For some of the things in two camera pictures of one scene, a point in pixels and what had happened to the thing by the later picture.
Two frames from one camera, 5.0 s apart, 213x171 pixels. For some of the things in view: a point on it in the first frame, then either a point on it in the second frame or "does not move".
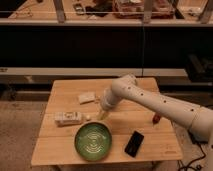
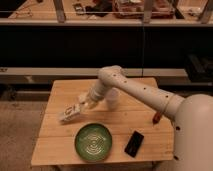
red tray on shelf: (135, 9) does not move
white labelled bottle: (66, 118) -> (70, 111)
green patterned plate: (93, 140) does not move
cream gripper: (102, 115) -> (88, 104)
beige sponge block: (86, 97) does not move
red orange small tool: (156, 118) does not move
